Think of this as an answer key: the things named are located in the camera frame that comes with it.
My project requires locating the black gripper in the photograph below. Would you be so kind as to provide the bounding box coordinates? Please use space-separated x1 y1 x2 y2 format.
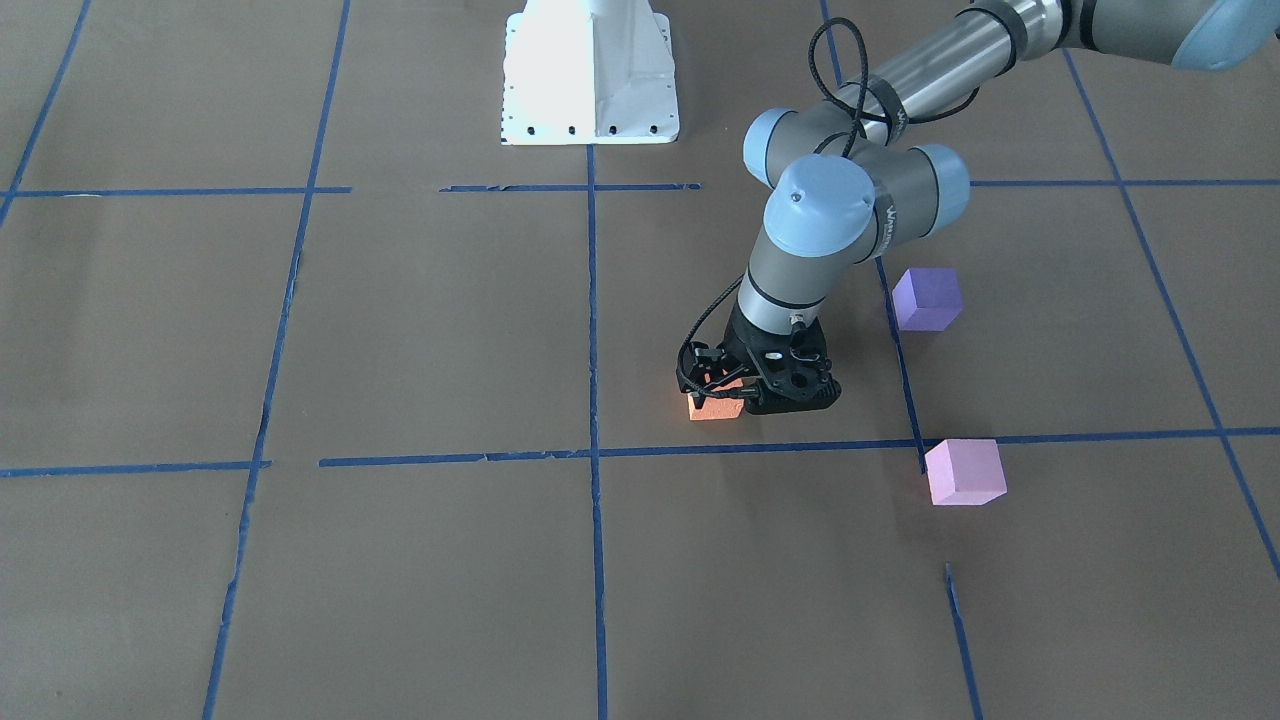
678 304 801 405

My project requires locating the orange foam block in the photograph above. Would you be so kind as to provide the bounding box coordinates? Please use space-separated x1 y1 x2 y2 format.
686 373 745 421

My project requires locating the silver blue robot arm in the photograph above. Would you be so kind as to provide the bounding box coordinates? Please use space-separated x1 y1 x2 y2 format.
676 1 1277 418

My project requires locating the purple foam block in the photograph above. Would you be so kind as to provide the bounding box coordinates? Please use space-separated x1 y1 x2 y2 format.
892 266 964 332

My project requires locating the pink foam block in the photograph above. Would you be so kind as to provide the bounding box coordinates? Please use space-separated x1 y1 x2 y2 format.
925 438 1009 506

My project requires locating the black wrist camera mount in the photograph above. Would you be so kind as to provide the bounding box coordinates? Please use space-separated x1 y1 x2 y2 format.
745 320 842 416

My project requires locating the white pedestal column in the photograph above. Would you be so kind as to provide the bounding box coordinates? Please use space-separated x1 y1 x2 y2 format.
500 1 681 146

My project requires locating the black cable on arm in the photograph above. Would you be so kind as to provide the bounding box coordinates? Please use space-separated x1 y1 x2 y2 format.
676 18 980 391

